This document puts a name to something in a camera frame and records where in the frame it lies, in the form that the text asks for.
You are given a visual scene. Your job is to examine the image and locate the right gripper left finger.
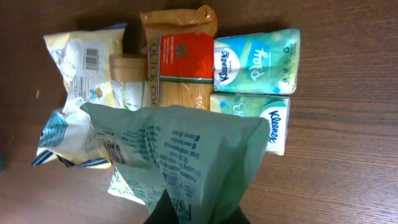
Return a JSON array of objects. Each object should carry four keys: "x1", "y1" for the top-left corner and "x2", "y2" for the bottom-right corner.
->
[{"x1": 144, "y1": 190, "x2": 179, "y2": 224}]

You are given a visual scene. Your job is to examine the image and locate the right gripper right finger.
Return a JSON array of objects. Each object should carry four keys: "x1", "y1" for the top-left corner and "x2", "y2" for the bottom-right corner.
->
[{"x1": 222, "y1": 207, "x2": 251, "y2": 224}]

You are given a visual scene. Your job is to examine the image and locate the green wet wipes pack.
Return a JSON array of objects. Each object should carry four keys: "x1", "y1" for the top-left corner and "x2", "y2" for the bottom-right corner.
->
[{"x1": 81, "y1": 103, "x2": 269, "y2": 223}]

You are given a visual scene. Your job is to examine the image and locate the Kleenex tissue pack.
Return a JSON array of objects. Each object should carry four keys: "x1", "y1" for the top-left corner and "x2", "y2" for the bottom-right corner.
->
[
  {"x1": 210, "y1": 93, "x2": 290, "y2": 156},
  {"x1": 213, "y1": 29, "x2": 301, "y2": 95}
]

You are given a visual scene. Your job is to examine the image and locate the orange spaghetti packet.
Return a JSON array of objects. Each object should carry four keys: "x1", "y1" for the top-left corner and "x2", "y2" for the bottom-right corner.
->
[{"x1": 140, "y1": 5, "x2": 218, "y2": 110}]

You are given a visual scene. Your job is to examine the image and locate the cream snack bag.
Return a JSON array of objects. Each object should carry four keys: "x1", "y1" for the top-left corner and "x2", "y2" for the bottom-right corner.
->
[{"x1": 31, "y1": 22, "x2": 126, "y2": 169}]

